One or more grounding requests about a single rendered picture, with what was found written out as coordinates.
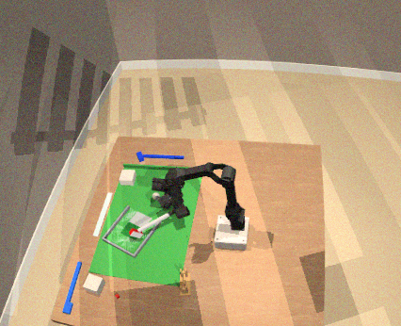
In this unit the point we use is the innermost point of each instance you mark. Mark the green flat mat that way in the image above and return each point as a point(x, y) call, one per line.
point(164, 254)

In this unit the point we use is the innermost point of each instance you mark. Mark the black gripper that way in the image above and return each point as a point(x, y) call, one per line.
point(178, 206)

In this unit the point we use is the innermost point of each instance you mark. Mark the white flat bar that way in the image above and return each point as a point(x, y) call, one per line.
point(102, 214)

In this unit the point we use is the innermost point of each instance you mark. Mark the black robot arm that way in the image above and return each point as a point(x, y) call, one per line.
point(174, 181)

